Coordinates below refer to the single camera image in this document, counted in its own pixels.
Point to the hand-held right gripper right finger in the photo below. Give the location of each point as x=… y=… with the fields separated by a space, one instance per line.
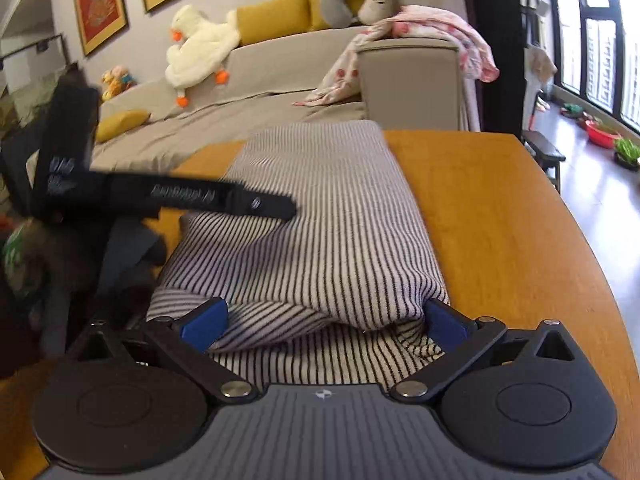
x=445 y=327

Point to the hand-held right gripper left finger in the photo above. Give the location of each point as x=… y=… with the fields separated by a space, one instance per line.
x=205 y=327

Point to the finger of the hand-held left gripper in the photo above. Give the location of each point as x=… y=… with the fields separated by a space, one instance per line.
x=260 y=203

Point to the striped beige garment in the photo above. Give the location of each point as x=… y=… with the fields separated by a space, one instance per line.
x=325 y=210

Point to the small yellow pillow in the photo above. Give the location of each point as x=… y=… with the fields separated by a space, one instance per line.
x=122 y=125

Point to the small colourful plush toy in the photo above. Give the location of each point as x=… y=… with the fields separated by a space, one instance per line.
x=117 y=82

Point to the dark metal railing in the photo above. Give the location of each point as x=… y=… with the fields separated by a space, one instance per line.
x=35 y=47

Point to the green patterned cloth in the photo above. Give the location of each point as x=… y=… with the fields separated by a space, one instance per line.
x=20 y=260

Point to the grey sofa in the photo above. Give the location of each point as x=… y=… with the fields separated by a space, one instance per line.
x=280 y=70

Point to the white goose plush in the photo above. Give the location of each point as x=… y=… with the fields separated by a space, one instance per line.
x=200 y=45

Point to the dark wooden stool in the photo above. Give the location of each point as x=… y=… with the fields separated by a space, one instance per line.
x=542 y=147

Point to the grey neck pillow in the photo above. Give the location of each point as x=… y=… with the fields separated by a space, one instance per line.
x=332 y=5

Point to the beige animal plush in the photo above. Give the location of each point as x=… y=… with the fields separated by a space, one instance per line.
x=380 y=5

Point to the red basin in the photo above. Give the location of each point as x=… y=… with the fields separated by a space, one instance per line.
x=602 y=135

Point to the pink floral blanket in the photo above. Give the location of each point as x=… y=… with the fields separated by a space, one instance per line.
x=440 y=30

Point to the green plant tray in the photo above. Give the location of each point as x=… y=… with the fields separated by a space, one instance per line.
x=627 y=152

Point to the beige hanging cloth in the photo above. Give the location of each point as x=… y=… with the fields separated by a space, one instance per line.
x=542 y=62

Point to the black window frame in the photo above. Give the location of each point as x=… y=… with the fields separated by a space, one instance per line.
x=600 y=12

